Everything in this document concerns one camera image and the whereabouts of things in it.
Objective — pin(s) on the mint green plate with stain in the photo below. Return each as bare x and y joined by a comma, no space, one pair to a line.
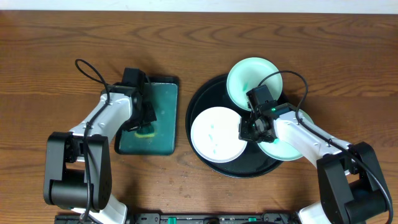
280,150

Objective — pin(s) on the black rectangular water tray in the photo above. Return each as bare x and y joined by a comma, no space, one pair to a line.
165,102

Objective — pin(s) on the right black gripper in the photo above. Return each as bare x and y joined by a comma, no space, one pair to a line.
244,134

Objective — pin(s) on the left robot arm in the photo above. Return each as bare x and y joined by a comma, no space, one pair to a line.
77,163

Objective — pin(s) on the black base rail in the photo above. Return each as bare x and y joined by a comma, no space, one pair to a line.
155,218

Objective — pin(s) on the white plate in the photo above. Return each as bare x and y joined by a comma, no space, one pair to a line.
215,135

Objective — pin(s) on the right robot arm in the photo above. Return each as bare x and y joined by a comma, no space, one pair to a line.
351,183

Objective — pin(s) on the black round tray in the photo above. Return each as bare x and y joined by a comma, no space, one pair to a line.
253,162

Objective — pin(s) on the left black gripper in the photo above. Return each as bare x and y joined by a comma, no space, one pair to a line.
147,115

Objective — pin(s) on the yellow green sponge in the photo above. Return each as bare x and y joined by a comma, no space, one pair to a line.
144,134

